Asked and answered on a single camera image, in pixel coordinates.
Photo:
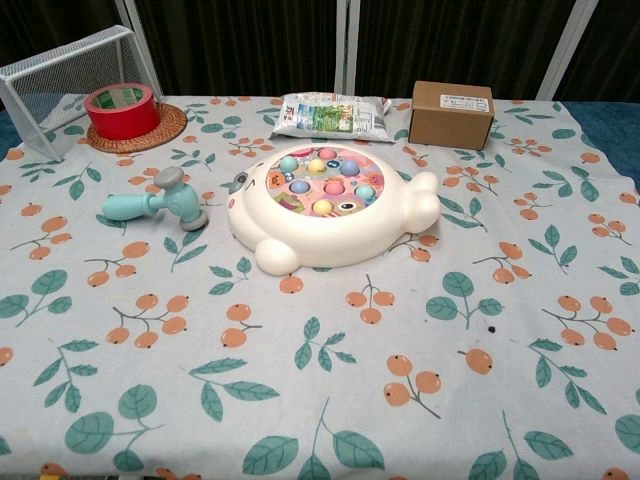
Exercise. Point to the teal toy hammer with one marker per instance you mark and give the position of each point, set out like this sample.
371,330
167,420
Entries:
172,199

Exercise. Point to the white whack-a-mole toy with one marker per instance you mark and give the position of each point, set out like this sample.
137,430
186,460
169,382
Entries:
320,235

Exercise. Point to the floral fruit print tablecloth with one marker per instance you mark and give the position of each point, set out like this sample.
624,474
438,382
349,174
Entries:
320,350

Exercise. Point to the white printed snack bag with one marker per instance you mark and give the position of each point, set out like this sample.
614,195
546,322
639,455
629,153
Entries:
332,117

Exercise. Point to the brown cardboard box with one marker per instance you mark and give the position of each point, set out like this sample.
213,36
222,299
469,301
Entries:
447,122

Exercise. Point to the woven rattan coaster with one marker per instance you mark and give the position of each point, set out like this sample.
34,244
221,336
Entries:
170,127

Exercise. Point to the red tape roll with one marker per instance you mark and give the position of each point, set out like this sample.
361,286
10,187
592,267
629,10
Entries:
125,120

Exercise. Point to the white metal frame post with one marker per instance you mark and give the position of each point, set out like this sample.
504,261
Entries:
562,47
346,47
125,20

